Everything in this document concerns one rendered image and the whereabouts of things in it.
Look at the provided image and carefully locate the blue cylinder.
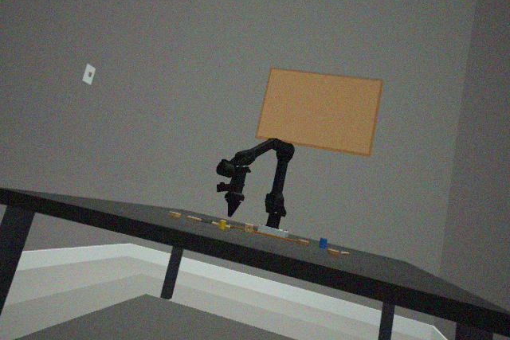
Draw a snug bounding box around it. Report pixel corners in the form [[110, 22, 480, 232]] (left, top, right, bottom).
[[319, 238, 327, 249]]

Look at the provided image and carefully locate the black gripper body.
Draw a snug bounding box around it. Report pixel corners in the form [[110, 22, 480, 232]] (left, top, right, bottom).
[[225, 179, 245, 201]]

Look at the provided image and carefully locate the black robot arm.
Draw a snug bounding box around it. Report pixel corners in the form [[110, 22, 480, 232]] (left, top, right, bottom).
[[216, 138, 295, 229]]

